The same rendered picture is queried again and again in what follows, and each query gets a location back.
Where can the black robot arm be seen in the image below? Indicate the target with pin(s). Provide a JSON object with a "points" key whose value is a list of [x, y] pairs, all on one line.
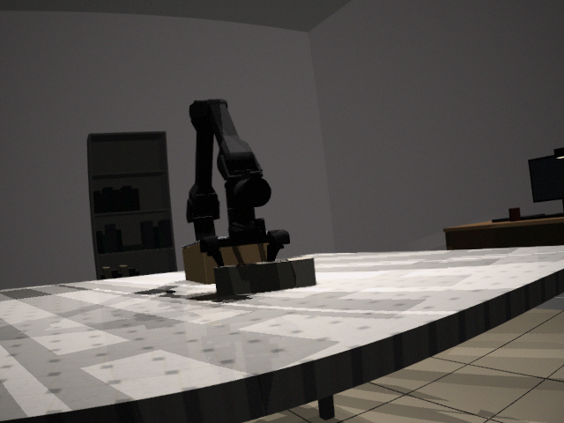
{"points": [[238, 166]]}

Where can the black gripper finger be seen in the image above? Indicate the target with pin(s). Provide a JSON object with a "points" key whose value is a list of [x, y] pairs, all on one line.
{"points": [[217, 257], [272, 252]]}

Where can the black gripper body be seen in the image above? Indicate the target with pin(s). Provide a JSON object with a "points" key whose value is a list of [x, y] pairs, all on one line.
{"points": [[274, 237]]}

